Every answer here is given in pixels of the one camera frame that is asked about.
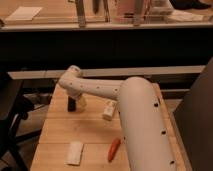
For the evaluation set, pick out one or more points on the white sponge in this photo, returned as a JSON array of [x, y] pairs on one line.
[[74, 153]]

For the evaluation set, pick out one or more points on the black office chair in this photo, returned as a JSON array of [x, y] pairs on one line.
[[14, 108]]

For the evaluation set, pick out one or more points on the white paper sheet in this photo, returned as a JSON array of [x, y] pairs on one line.
[[24, 13]]

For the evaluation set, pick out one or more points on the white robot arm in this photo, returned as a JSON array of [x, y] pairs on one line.
[[146, 138]]

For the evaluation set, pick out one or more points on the white bottle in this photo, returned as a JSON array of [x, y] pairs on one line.
[[109, 110]]

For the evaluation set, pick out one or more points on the orange carrot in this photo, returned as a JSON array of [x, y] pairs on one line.
[[113, 149]]

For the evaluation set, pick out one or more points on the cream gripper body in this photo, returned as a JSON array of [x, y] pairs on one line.
[[81, 103]]

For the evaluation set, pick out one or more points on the long white rail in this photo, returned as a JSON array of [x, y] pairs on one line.
[[46, 74]]

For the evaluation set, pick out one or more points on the black eraser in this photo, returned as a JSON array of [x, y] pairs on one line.
[[71, 104]]

